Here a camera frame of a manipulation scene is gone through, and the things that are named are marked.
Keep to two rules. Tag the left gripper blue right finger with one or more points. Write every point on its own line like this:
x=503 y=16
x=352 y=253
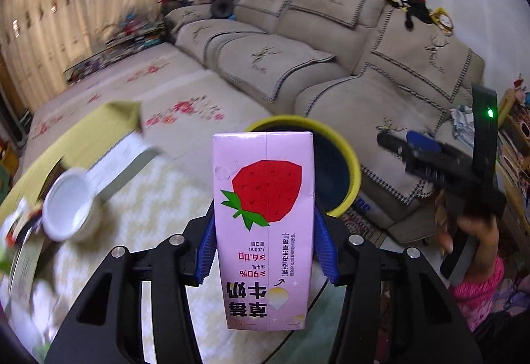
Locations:
x=325 y=249

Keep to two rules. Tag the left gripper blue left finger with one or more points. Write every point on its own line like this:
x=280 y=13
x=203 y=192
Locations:
x=206 y=245

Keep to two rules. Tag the pink strawberry milk carton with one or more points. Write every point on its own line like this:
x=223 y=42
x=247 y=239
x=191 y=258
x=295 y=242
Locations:
x=263 y=187

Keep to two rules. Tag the yellow rimmed dark trash bin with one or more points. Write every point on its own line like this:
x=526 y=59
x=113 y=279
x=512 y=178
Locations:
x=336 y=167

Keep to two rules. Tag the floral floor mat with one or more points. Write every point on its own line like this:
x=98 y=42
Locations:
x=182 y=105

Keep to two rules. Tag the patterned tablecloth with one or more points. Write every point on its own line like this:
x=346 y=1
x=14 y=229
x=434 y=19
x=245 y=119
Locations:
x=157 y=202

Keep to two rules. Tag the beige sofa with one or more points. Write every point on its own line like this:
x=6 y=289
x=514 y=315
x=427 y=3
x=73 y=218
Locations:
x=352 y=65

